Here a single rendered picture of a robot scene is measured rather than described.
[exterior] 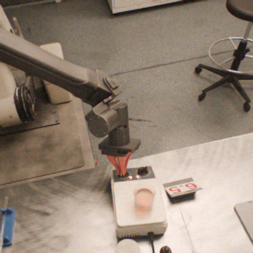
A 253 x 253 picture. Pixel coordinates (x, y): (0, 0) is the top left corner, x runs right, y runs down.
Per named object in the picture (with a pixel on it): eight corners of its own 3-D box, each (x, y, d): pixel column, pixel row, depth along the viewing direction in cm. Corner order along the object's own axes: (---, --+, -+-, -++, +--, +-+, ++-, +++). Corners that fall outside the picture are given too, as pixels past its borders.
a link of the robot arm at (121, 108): (130, 98, 72) (111, 97, 74) (118, 106, 66) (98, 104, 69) (132, 123, 74) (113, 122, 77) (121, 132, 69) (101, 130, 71)
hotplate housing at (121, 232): (110, 174, 86) (108, 160, 79) (152, 169, 86) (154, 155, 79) (117, 248, 72) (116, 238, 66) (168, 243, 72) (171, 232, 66)
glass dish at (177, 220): (188, 230, 74) (190, 227, 72) (168, 224, 75) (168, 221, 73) (191, 212, 77) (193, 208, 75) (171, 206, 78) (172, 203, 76)
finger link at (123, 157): (126, 182, 75) (124, 150, 71) (103, 178, 78) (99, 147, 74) (135, 169, 80) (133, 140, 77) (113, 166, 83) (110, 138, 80)
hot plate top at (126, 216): (113, 183, 75) (112, 182, 74) (157, 179, 75) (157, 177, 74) (117, 227, 67) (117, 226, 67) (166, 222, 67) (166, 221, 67)
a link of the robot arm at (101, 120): (110, 73, 70) (90, 92, 76) (85, 82, 61) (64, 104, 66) (139, 110, 70) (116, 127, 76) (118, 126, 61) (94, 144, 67)
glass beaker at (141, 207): (154, 216, 68) (156, 202, 62) (131, 214, 69) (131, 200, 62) (155, 194, 72) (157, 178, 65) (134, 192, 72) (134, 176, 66)
